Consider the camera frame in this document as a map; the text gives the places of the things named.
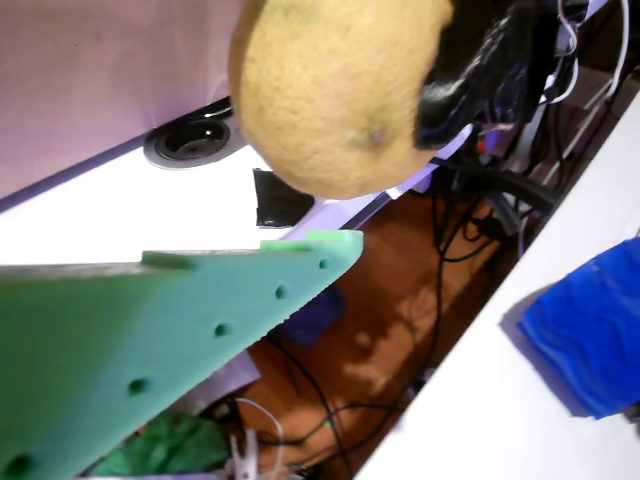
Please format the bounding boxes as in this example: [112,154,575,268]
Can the blue rover wheel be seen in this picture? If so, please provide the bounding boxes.
[517,237,640,421]

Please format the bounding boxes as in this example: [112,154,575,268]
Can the round desk power socket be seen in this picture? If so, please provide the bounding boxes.
[143,115,232,170]

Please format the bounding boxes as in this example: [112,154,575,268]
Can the green plastic bag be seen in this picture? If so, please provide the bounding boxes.
[89,412,231,477]

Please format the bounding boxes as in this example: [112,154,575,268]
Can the flat black tape piece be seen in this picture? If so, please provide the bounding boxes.
[252,168,315,229]

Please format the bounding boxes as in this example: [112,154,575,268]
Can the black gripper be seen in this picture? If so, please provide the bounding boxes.
[415,0,562,150]

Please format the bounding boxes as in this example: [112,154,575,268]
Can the yellow lemon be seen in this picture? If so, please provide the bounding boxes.
[228,0,456,201]

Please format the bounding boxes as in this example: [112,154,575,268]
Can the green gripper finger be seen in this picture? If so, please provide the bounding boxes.
[0,230,365,480]

